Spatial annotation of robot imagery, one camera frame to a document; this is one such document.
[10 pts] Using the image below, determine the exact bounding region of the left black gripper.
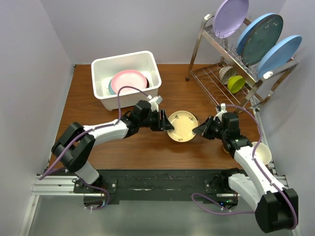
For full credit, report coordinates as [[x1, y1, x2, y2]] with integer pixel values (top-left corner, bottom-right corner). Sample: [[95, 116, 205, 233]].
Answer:
[[138, 109, 174, 131]]

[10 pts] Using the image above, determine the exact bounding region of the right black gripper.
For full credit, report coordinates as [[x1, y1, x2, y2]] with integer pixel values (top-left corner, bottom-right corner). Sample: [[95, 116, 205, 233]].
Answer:
[[192, 116, 227, 141]]

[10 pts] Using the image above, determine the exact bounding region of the small cream floral plate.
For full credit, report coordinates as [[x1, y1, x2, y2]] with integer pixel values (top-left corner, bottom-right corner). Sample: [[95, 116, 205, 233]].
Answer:
[[167, 111, 199, 143]]

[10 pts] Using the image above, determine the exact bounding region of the red rimmed beige plate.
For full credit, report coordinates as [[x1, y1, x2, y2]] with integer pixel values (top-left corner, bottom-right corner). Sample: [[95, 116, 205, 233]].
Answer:
[[145, 77, 150, 88]]

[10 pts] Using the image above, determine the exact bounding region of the pink plastic plate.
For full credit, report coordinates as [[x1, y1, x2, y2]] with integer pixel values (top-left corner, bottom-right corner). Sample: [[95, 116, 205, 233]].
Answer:
[[112, 70, 147, 94]]

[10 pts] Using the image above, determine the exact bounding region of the blue cream leaf plate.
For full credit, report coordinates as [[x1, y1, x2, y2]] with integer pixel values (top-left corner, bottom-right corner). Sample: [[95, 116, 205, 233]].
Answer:
[[108, 79, 116, 95]]

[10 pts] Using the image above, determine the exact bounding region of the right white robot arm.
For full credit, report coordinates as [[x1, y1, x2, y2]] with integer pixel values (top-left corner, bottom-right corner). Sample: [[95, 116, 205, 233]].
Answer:
[[193, 112, 298, 233]]

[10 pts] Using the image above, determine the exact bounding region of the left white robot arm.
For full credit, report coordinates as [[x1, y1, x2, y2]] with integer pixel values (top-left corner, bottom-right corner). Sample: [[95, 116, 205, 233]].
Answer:
[[51, 100, 175, 193]]

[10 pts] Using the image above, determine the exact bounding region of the white plastic bin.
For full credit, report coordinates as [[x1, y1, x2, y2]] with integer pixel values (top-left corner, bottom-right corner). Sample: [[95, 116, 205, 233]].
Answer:
[[91, 51, 162, 111]]

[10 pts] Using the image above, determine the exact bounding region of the lime green bowl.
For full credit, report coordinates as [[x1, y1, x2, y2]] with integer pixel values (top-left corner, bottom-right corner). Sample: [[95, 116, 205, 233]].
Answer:
[[227, 75, 246, 94]]

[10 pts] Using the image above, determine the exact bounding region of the patterned white bowl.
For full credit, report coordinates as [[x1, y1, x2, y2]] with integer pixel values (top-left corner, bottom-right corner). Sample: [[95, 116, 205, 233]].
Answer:
[[219, 66, 237, 85]]

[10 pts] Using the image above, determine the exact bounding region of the steel dish rack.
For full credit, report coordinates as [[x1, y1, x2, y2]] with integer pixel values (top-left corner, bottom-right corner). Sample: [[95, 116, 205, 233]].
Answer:
[[186, 14, 298, 113]]

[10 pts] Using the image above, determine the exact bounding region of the light blue plate behind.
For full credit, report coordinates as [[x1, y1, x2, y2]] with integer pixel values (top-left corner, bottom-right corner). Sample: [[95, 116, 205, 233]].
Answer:
[[236, 13, 274, 55]]

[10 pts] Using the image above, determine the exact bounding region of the light blue plate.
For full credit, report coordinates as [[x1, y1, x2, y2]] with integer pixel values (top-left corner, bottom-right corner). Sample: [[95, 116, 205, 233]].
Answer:
[[257, 35, 302, 78], [236, 13, 274, 55]]

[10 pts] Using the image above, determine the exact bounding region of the light blue plate front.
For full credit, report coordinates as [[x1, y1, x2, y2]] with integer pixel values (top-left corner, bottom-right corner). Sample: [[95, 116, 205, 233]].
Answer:
[[257, 35, 302, 78]]

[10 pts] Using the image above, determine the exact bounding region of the dark teal plate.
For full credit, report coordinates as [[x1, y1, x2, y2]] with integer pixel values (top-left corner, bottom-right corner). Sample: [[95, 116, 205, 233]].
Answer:
[[241, 14, 284, 66]]

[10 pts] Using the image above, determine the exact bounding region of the lavender plate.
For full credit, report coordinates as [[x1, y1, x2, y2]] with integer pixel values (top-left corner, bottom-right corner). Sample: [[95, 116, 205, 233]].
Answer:
[[213, 0, 249, 38]]

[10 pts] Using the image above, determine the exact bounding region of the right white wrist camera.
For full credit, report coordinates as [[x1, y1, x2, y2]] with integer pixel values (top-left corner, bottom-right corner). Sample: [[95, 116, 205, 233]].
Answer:
[[216, 103, 227, 118]]

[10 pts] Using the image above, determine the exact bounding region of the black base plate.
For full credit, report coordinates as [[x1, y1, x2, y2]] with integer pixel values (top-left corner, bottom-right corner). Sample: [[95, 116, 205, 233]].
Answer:
[[44, 168, 274, 205]]

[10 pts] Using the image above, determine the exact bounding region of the aluminium rail frame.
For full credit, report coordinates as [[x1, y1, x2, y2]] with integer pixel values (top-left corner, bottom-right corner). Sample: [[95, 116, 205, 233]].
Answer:
[[18, 172, 302, 236]]

